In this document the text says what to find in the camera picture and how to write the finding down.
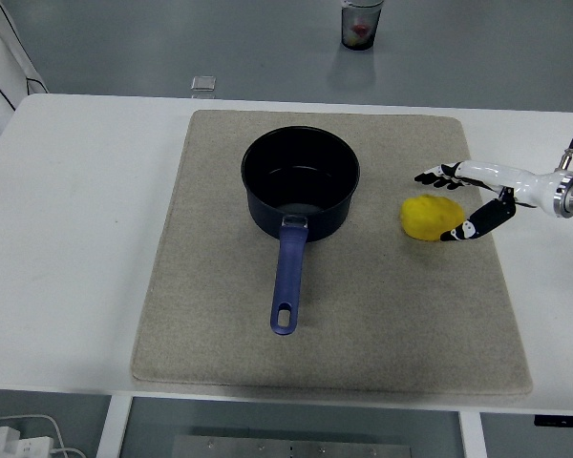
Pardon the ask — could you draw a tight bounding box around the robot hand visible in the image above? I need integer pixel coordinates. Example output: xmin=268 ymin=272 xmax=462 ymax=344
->
xmin=414 ymin=160 xmax=562 ymax=243

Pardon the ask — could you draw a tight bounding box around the yellow potato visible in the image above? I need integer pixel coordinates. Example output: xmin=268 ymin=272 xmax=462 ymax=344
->
xmin=399 ymin=193 xmax=466 ymax=242

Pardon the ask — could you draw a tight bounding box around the beige fabric mat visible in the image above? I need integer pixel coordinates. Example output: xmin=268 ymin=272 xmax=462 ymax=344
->
xmin=130 ymin=109 xmax=534 ymax=395

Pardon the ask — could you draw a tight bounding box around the black bin with clear liner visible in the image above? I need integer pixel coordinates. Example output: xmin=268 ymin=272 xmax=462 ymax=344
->
xmin=339 ymin=0 xmax=386 ymax=51

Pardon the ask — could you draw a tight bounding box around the white table leg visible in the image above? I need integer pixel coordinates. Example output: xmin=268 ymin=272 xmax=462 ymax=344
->
xmin=457 ymin=409 xmax=488 ymax=458
xmin=96 ymin=394 xmax=134 ymax=458

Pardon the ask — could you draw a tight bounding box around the white power strip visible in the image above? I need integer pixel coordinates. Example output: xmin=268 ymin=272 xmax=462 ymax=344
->
xmin=0 ymin=426 xmax=54 ymax=458

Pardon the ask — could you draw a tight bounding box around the blue pot with handle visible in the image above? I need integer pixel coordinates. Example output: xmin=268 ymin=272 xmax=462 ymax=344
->
xmin=240 ymin=125 xmax=361 ymax=337

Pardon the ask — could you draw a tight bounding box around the white cable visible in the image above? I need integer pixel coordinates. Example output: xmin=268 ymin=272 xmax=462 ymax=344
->
xmin=0 ymin=413 xmax=85 ymax=458

